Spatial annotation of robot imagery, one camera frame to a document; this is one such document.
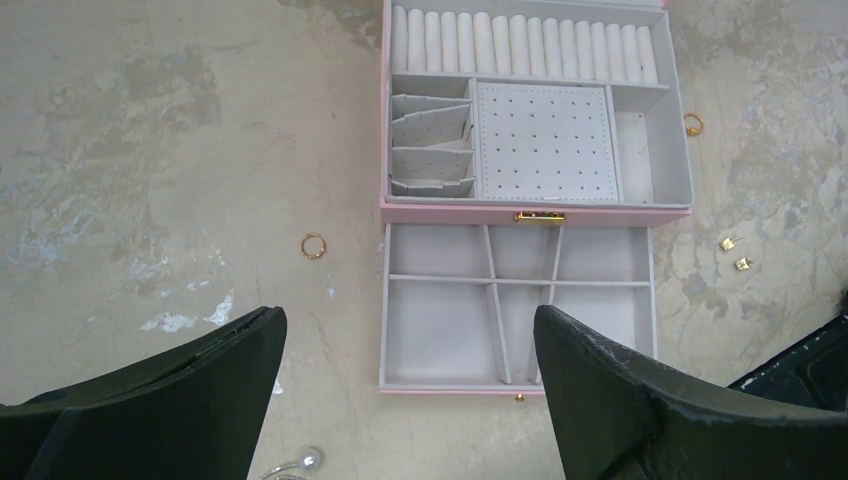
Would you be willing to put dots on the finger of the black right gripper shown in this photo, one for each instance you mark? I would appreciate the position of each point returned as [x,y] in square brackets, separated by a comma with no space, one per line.
[811,373]

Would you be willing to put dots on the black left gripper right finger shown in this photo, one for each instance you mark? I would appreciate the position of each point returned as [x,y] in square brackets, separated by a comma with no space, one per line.
[618,414]

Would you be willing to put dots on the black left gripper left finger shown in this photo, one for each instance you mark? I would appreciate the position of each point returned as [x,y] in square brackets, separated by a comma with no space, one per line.
[192,412]

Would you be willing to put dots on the pink jewelry box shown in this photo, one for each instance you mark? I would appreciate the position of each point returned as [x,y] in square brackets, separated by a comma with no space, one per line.
[532,112]

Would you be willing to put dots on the silver pearl bangle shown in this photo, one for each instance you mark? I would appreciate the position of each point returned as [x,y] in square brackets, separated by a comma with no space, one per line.
[309,459]

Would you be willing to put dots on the gold stud earring upper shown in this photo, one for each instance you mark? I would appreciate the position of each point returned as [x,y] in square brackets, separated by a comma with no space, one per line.
[729,243]

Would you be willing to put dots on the pink box pull-out drawer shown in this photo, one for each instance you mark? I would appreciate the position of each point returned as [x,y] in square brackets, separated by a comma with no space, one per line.
[459,300]

